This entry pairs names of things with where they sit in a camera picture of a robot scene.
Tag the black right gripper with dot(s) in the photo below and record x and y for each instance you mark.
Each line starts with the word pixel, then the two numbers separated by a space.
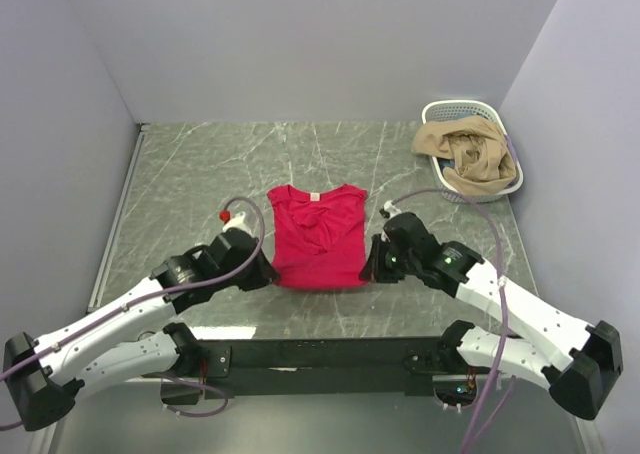
pixel 374 271

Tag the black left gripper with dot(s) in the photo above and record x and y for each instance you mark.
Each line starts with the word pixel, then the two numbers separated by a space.
pixel 265 274

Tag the red t-shirt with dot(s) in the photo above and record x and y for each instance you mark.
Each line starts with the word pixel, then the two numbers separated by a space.
pixel 319 238

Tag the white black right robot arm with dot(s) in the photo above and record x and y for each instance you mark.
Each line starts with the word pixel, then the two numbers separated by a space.
pixel 576 362

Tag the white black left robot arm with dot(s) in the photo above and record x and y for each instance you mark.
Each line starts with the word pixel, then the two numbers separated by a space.
pixel 133 335

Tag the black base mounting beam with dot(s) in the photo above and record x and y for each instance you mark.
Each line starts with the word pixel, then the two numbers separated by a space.
pixel 253 367

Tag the tan t-shirt in basket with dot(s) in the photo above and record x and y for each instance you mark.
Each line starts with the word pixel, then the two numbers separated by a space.
pixel 477 147

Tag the white perforated laundry basket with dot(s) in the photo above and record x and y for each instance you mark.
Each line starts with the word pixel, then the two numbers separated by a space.
pixel 446 110

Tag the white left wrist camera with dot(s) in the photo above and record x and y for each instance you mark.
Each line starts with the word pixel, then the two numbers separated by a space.
pixel 236 221

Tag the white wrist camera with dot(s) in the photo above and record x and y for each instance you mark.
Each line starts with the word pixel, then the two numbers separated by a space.
pixel 389 210
pixel 236 221

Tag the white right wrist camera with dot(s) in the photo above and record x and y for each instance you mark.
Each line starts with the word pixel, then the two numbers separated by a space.
pixel 389 210

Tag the aluminium frame rail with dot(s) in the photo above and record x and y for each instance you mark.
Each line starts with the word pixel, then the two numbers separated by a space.
pixel 107 257

